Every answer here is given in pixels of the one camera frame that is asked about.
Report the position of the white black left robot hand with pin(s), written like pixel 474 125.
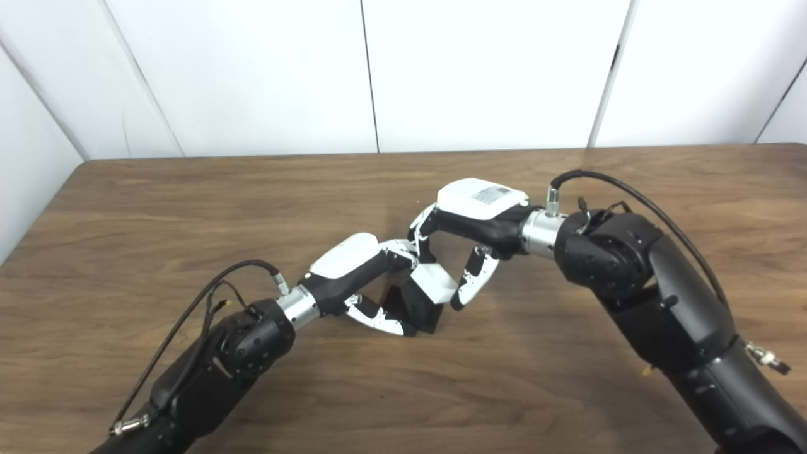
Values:
pixel 347 255

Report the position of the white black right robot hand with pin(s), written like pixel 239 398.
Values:
pixel 479 214

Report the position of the white square piece with hole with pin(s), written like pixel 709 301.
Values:
pixel 438 284

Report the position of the black peg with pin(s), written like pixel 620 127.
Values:
pixel 419 312

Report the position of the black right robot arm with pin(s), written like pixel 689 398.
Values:
pixel 662 296

